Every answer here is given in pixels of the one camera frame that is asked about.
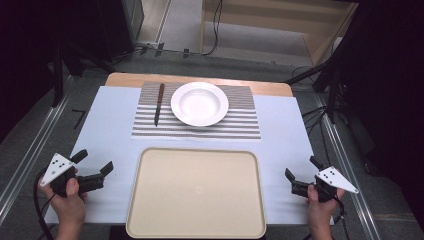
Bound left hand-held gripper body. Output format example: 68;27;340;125
39;152;106;198

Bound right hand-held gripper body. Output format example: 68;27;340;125
290;165;360;204

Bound person's right hand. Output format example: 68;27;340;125
305;183;346;229

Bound person's left hand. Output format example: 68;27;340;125
37;177;89;228

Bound white table cover sheet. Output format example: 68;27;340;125
43;85;335;226

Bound black metal stand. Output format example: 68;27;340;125
285;59;342;125
49;41;66;109

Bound striped placemat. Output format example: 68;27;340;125
130;81;262;141

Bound beige plastic tray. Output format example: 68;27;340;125
125;146;268;240

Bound white round plate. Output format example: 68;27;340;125
170;81;230;128

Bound wooden shelf unit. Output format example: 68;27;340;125
199;0;360;67

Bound metal floor rail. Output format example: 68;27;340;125
314;94;382;240
0;77;74;225

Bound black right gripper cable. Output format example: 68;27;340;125
332;195;352;240

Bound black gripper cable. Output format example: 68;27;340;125
32;168;57;240
332;195;352;240

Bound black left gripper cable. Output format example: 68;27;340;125
32;168;57;240

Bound black floor cables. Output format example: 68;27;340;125
301;105;330;158

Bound brown-handled table knife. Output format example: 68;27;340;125
153;83;166;128

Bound black hanging cable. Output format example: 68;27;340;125
201;0;224;57

